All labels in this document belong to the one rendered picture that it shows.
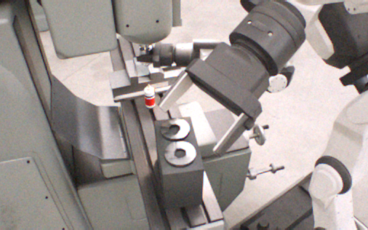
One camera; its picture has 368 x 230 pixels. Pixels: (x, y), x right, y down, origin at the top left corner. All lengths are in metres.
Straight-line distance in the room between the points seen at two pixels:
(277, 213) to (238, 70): 1.17
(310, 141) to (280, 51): 2.30
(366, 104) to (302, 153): 1.71
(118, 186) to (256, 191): 1.13
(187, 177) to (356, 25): 0.60
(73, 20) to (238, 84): 0.65
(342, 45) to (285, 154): 1.76
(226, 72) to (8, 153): 0.92
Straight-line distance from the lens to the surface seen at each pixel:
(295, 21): 0.47
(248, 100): 0.42
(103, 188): 1.47
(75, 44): 1.03
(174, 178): 0.96
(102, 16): 1.00
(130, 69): 1.45
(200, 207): 1.10
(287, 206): 1.59
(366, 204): 2.52
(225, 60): 0.46
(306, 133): 2.78
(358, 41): 0.89
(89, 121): 1.42
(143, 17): 1.04
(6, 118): 1.12
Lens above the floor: 1.90
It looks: 43 degrees down
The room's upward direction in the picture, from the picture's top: straight up
